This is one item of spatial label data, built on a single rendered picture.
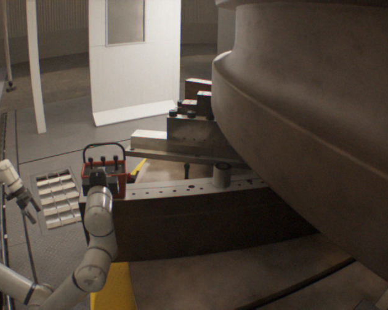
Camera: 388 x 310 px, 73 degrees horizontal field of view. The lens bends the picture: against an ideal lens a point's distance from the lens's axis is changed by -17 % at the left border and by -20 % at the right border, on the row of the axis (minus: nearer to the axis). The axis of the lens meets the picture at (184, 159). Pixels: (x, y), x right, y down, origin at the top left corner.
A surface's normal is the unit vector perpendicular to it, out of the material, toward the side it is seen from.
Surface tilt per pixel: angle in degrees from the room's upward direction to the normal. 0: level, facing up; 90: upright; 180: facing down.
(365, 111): 72
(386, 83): 90
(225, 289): 0
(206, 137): 90
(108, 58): 90
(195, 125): 90
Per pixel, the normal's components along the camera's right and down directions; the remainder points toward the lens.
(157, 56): 0.51, 0.39
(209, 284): 0.01, -0.90
